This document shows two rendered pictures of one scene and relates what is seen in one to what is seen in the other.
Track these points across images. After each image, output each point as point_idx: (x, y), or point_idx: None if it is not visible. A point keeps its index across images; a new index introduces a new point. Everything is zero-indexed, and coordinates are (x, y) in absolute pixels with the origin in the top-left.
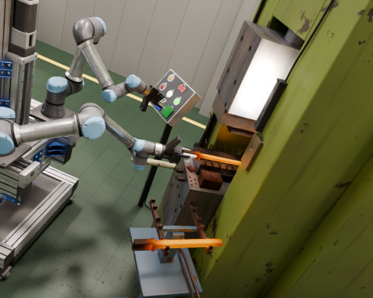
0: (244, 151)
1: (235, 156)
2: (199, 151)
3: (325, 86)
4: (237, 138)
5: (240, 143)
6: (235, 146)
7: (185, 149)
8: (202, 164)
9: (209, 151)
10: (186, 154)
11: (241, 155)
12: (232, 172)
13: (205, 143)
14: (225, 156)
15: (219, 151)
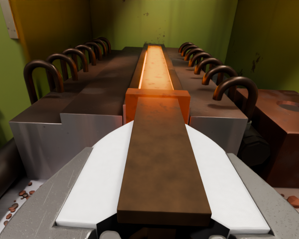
0: (99, 37)
1: (105, 59)
2: (87, 106)
3: None
4: (59, 9)
5: (69, 28)
6: (68, 46)
7: (123, 178)
8: (241, 113)
9: (75, 86)
10: (216, 178)
11: (97, 55)
12: (205, 70)
13: (36, 64)
14: (121, 64)
15: (80, 72)
